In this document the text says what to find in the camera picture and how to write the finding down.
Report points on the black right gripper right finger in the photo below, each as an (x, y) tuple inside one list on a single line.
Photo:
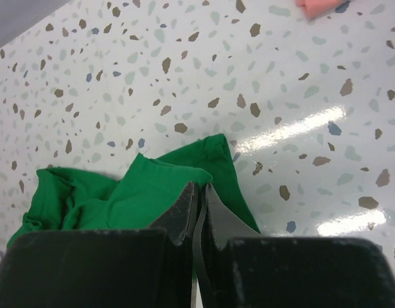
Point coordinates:
[(238, 267)]

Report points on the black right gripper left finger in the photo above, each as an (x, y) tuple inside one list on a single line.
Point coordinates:
[(148, 267)]

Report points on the green t shirt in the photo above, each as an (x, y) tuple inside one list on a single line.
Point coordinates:
[(73, 199)]

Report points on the folded salmon pink t shirt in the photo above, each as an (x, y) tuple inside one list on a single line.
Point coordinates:
[(315, 8)]

